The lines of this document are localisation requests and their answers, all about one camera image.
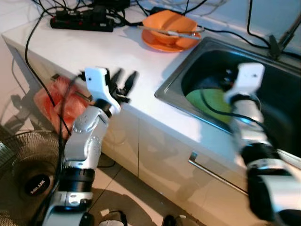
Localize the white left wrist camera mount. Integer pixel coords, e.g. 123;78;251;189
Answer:
84;67;122;113

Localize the red plastic bag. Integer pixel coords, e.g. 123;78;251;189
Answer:
34;75;90;137

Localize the black right robot foot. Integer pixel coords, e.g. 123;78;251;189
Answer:
162;214;189;226

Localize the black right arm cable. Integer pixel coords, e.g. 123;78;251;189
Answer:
198;87;278;146

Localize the metal sink faucet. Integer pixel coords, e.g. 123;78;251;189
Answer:
269;14;301;59

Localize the long metal cabinet handle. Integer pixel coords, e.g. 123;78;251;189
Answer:
189;152;249;196

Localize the large black power brick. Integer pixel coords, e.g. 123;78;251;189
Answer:
92;0;131;11

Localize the green plastic plate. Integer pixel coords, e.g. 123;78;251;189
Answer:
186;88;232;124

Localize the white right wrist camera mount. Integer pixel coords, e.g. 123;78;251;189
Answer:
225;63;265;105

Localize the orange plastic plate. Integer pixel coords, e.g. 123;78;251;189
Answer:
141;29;202;52

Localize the orange plastic bowl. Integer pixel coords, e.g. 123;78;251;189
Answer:
142;10;199;46

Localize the stainless steel sink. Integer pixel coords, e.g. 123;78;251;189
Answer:
155;37;301;158

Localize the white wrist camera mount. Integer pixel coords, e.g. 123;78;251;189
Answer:
84;67;122;113
225;63;265;105

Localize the black power strip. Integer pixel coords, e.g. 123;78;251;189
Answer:
50;7;115;32

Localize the white kitchen base cabinet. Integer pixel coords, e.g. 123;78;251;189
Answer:
5;38;301;226

